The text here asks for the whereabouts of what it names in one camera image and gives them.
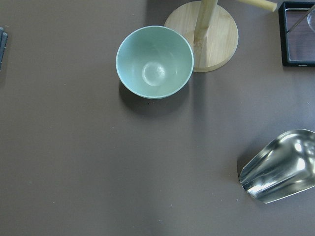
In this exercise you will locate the grey folded cloth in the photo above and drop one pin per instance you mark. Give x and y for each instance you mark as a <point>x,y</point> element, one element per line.
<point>3,42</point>

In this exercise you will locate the steel scoop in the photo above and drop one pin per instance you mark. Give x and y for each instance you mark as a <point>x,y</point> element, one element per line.
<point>284,167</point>

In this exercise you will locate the wooden stand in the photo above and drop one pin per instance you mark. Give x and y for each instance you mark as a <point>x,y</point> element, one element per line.
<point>210,30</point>

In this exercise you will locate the green bowl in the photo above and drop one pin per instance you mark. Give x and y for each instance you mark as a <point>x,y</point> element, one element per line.
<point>154,62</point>

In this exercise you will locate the black framed tray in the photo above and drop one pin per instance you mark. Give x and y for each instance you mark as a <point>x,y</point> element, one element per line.
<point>297,33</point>

